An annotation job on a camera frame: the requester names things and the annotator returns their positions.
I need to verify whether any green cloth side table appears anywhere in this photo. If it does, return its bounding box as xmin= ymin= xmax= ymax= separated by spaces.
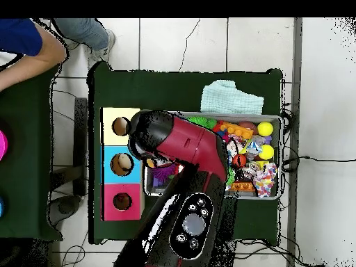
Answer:
xmin=0 ymin=62 xmax=62 ymax=241

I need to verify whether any dark green table cloth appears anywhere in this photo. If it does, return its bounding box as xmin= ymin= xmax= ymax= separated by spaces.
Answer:
xmin=88 ymin=60 xmax=284 ymax=245

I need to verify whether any flat orange plastic tray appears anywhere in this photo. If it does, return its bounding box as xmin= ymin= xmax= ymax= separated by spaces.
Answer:
xmin=230 ymin=183 xmax=256 ymax=193

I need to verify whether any wooden box with three holes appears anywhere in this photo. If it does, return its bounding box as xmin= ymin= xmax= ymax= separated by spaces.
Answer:
xmin=100 ymin=106 xmax=147 ymax=222

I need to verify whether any clear mesh bin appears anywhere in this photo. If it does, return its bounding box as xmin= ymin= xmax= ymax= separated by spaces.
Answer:
xmin=144 ymin=111 xmax=282 ymax=201

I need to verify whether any purple spiky ball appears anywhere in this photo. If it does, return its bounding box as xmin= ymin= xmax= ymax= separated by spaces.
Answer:
xmin=152 ymin=163 xmax=179 ymax=184

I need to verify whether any orange and black ball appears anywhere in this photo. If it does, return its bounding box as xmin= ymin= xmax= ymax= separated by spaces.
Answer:
xmin=232 ymin=154 xmax=248 ymax=168

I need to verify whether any black floor stand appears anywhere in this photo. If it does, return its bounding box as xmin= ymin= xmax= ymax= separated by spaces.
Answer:
xmin=49 ymin=97 xmax=89 ymax=223

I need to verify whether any person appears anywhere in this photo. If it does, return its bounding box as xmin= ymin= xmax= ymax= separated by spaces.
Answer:
xmin=0 ymin=17 xmax=117 ymax=70

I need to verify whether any yellow tennis ball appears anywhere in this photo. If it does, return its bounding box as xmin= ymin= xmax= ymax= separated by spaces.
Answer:
xmin=258 ymin=144 xmax=275 ymax=161

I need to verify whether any large green spiky ball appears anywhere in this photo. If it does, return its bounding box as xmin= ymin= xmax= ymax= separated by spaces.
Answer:
xmin=188 ymin=115 xmax=218 ymax=129

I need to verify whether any pink bowl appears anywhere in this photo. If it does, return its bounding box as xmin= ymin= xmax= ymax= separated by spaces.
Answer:
xmin=0 ymin=130 xmax=9 ymax=162

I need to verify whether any mint green muslin cloth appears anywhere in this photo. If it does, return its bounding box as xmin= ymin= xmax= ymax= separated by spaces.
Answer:
xmin=200 ymin=79 xmax=265 ymax=116

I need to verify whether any orange plastic toy piece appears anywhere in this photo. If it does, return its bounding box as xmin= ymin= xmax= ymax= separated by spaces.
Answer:
xmin=218 ymin=121 xmax=256 ymax=141

